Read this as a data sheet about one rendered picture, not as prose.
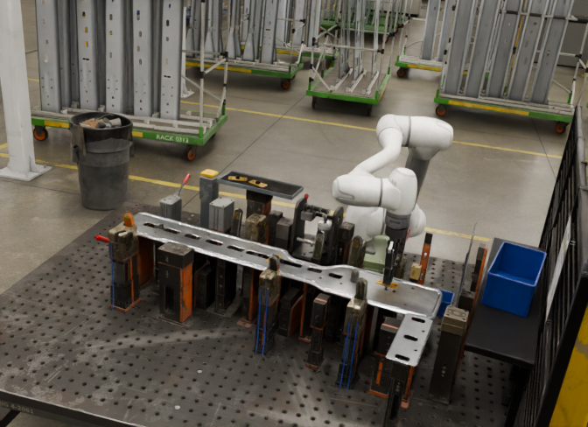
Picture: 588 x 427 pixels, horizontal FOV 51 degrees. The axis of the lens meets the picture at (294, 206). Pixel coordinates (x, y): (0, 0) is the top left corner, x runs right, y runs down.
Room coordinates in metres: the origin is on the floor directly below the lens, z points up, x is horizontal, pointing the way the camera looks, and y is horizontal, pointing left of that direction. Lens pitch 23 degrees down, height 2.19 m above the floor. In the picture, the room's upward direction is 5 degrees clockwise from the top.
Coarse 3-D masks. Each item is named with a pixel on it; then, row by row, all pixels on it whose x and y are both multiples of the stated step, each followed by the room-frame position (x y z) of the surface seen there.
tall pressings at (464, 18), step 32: (512, 0) 8.96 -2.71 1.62; (544, 0) 8.85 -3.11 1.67; (480, 32) 8.81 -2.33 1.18; (512, 32) 8.92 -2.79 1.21; (544, 32) 8.99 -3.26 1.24; (448, 64) 8.82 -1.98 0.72; (480, 64) 8.76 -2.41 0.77; (544, 64) 8.78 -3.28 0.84; (512, 96) 8.83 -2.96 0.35; (544, 96) 8.71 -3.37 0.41
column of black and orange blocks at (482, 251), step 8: (480, 248) 2.06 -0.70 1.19; (480, 256) 2.06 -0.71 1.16; (480, 264) 2.06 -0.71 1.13; (472, 272) 2.08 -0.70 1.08; (480, 272) 2.06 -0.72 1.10; (472, 280) 2.06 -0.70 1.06; (480, 280) 2.07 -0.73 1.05; (472, 288) 2.06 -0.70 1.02; (464, 344) 2.06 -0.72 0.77; (464, 352) 2.06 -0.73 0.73
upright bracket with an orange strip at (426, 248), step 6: (426, 234) 2.14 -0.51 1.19; (432, 234) 2.14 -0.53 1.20; (426, 240) 2.14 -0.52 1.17; (426, 246) 2.14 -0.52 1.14; (426, 252) 2.14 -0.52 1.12; (426, 258) 2.14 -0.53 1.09; (426, 264) 2.14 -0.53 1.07; (426, 270) 2.15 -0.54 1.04; (420, 276) 2.15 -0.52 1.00; (420, 282) 2.14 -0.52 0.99
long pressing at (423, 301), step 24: (144, 216) 2.49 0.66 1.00; (168, 240) 2.28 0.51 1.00; (192, 240) 2.30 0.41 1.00; (216, 240) 2.32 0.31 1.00; (240, 240) 2.34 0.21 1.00; (240, 264) 2.15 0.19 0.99; (264, 264) 2.14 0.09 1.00; (312, 264) 2.17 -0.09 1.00; (336, 288) 2.01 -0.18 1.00; (384, 288) 2.04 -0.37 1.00; (408, 288) 2.06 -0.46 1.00; (432, 288) 2.07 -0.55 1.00; (408, 312) 1.89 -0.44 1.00; (432, 312) 1.91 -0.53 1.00
